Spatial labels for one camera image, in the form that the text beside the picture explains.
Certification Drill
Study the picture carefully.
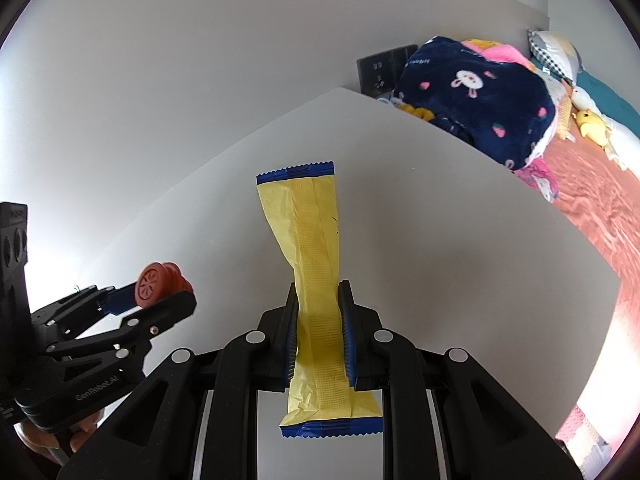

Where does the navy printed fleece blanket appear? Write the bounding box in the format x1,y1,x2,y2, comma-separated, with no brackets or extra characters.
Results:
392,35,558,171

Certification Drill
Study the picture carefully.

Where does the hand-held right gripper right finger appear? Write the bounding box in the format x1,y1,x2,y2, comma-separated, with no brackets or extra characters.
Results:
337,280,583,480

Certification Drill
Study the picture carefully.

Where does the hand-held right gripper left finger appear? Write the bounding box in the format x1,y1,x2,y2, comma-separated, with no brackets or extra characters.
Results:
56,282,301,480

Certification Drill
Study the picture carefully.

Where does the pink bed sheet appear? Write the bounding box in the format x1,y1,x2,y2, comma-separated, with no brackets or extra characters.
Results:
515,137,640,411

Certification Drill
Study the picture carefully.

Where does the white pink printed cloth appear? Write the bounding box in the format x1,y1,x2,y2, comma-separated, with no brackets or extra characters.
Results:
515,157,558,203

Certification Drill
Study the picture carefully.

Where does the pale yellow knit cloth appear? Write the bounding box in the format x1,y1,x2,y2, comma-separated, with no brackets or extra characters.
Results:
557,95,574,141

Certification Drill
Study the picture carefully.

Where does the checkered patchwork pillow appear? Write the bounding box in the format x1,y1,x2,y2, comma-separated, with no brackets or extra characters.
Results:
527,29,583,83

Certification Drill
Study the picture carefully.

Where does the white goose plush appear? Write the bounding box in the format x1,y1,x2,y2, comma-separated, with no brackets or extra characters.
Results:
570,85,640,171

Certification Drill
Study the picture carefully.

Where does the orange plastic spool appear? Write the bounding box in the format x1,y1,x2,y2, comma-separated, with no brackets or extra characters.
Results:
136,261,195,308

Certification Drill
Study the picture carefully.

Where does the yellow snack wrapper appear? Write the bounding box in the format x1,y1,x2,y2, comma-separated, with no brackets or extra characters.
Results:
255,159,385,441

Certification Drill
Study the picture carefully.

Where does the pink foam floor mat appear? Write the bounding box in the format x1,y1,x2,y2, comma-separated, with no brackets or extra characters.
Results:
555,404,613,466

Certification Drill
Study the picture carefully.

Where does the teal pillow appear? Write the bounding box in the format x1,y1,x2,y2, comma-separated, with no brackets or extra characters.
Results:
575,67,640,138

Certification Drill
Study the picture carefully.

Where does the pink yellow cloth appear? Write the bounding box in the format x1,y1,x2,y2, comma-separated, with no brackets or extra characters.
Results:
460,37,536,68

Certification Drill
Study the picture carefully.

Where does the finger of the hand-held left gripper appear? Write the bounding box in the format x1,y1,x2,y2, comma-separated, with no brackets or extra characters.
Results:
31,282,141,333
47,290,197,361

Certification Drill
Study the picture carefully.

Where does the black wall socket panel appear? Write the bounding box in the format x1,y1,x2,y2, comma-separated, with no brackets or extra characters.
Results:
356,51,397,97
392,45,419,78

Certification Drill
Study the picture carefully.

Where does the person's left hand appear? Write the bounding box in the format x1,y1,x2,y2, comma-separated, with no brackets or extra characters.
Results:
15,405,107,463

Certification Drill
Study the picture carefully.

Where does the yellow duck plush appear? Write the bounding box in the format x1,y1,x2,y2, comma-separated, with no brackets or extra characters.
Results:
571,109,611,148

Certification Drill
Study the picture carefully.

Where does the yellow fuzzy cloth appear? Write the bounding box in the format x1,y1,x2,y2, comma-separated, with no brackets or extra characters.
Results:
397,102,433,122

